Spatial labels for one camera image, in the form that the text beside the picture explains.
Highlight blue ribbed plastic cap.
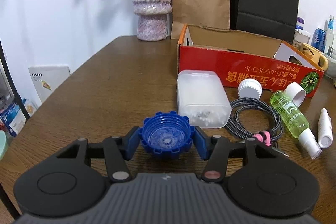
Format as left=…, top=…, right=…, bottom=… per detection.
left=138, top=111, right=195, bottom=159

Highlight translucent cotton swab box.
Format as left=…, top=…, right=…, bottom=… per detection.
left=177, top=70, right=232, bottom=128

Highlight braided black grey cable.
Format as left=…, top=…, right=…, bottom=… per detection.
left=225, top=97, right=289, bottom=158

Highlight green spray bottle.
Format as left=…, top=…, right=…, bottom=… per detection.
left=270, top=90, right=322, bottom=160

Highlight white ribbed bottle cap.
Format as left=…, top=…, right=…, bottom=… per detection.
left=238, top=79, right=263, bottom=100

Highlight white cylindrical cap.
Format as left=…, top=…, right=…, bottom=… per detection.
left=284, top=82, right=306, bottom=107

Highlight red orange cardboard box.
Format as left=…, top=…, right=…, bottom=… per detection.
left=178, top=24, right=324, bottom=97

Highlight white booklet on floor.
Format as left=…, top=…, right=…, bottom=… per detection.
left=29, top=65, right=71, bottom=103

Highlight blue white boxes on floor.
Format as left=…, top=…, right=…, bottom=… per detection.
left=1, top=102, right=27, bottom=137

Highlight small white bottle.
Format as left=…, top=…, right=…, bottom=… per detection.
left=318, top=108, right=333, bottom=149

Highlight black metal stand leg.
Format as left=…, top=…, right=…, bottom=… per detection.
left=0, top=42, right=30, bottom=120

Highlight yellow bear mug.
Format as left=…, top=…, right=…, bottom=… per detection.
left=299, top=43, right=329, bottom=71

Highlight clear food storage jar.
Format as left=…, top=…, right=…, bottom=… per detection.
left=292, top=29, right=311, bottom=50

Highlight purple white small container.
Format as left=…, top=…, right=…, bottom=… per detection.
left=295, top=16, right=305, bottom=30

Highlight black paper bag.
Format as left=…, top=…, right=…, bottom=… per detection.
left=230, top=0, right=299, bottom=43

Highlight clear glass bottle blue label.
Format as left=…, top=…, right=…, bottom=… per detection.
left=324, top=15, right=334, bottom=56

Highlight purple textured vase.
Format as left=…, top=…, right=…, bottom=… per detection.
left=133, top=0, right=172, bottom=42

